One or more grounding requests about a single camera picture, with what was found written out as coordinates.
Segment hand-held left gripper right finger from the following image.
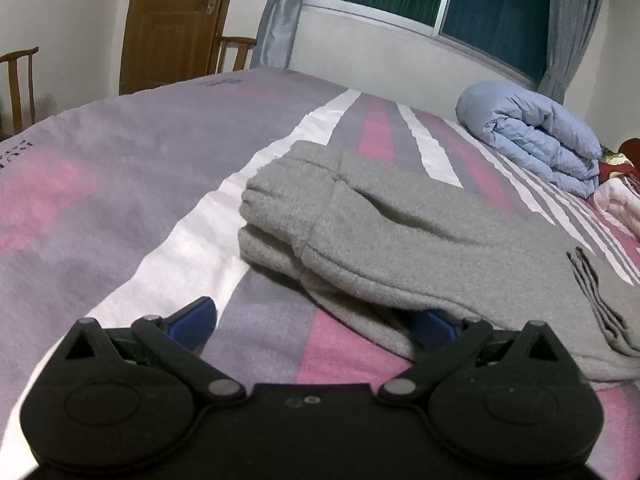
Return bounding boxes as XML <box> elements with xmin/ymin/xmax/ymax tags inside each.
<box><xmin>378</xmin><ymin>309</ymin><xmax>566</xmax><ymax>404</ymax></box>

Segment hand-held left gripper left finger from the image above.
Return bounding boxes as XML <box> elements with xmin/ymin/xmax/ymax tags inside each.
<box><xmin>61</xmin><ymin>296</ymin><xmax>247</xmax><ymax>404</ymax></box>

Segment grey pants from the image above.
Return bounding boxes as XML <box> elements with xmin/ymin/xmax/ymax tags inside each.
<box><xmin>237</xmin><ymin>140</ymin><xmax>640</xmax><ymax>384</ymax></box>

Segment bed with striped sheet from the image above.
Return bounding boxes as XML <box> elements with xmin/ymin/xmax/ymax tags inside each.
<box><xmin>0</xmin><ymin>64</ymin><xmax>640</xmax><ymax>480</ymax></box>

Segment light blue folded duvet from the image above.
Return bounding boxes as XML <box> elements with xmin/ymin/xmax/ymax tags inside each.
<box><xmin>455</xmin><ymin>80</ymin><xmax>603</xmax><ymax>198</ymax></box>

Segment white folded blanket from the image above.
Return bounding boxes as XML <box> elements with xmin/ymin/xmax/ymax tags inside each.
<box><xmin>589</xmin><ymin>172</ymin><xmax>640</xmax><ymax>238</ymax></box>

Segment wooden chair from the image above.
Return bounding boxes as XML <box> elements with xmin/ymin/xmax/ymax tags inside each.
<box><xmin>0</xmin><ymin>46</ymin><xmax>40</xmax><ymax>142</ymax></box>
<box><xmin>216</xmin><ymin>35</ymin><xmax>257</xmax><ymax>75</ymax></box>

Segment brown wooden door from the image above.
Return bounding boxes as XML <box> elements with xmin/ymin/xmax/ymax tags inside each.
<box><xmin>119</xmin><ymin>0</ymin><xmax>242</xmax><ymax>97</ymax></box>

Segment grey curtain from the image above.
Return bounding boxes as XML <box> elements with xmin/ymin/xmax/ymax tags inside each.
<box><xmin>539</xmin><ymin>0</ymin><xmax>610</xmax><ymax>107</ymax></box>
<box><xmin>256</xmin><ymin>0</ymin><xmax>317</xmax><ymax>70</ymax></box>

